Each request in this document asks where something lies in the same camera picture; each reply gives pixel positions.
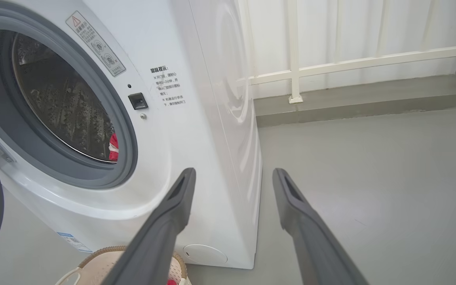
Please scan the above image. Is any grey rubber door seal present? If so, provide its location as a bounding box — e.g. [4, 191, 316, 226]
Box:
[0, 7, 139, 190]

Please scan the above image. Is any white metal railing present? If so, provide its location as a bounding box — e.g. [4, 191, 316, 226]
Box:
[235, 0, 456, 105]

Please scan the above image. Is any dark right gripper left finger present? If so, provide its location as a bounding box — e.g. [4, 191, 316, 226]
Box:
[101, 167, 197, 285]

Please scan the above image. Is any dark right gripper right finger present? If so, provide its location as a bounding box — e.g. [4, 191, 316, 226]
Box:
[272, 168, 369, 285]

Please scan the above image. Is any grey warning sticker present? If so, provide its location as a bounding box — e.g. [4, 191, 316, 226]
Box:
[65, 10, 127, 77]

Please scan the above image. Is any cream laundry basket brown rim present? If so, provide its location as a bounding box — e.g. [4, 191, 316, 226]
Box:
[55, 245, 192, 285]

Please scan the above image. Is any blue energy label sticker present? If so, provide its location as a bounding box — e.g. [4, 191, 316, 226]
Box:
[57, 232, 93, 253]

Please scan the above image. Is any black door latch socket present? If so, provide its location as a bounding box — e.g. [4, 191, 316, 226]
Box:
[128, 92, 149, 110]

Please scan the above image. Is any red and white garment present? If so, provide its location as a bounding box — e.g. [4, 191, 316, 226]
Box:
[108, 133, 119, 162]

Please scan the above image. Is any perforated steel drum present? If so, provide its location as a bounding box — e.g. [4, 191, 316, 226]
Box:
[12, 32, 118, 163]

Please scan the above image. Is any white front-load washing machine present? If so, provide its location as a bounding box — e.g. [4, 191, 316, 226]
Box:
[0, 0, 263, 270]

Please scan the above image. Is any round white service flap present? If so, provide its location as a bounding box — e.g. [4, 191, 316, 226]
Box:
[183, 244, 228, 266]

